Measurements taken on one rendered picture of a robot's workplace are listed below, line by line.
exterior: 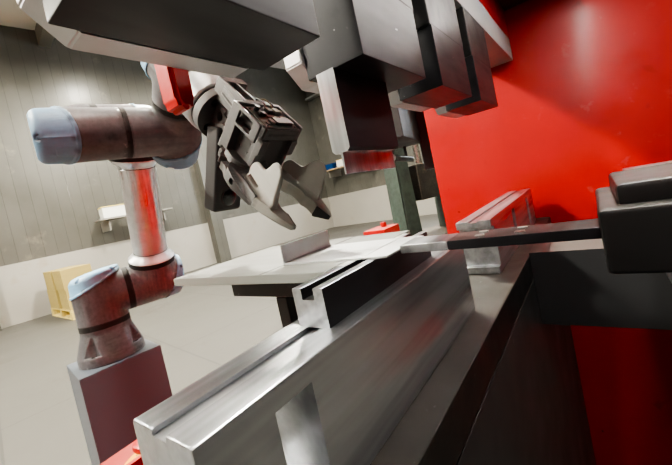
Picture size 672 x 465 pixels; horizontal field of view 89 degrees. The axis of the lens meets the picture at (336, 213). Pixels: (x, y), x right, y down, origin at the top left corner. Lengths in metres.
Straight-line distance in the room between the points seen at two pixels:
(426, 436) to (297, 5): 0.32
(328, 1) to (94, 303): 0.91
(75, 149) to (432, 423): 0.52
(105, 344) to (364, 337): 0.88
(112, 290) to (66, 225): 7.90
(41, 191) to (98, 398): 8.05
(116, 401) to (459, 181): 1.14
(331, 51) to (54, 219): 8.70
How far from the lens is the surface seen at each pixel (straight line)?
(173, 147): 0.60
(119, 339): 1.08
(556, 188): 1.17
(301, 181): 0.44
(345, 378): 0.26
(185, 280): 0.49
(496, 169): 1.19
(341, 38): 0.34
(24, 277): 8.84
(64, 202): 9.00
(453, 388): 0.36
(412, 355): 0.34
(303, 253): 0.41
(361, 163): 0.34
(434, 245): 0.31
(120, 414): 1.10
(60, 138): 0.58
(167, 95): 0.31
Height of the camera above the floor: 1.06
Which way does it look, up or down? 3 degrees down
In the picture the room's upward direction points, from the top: 12 degrees counter-clockwise
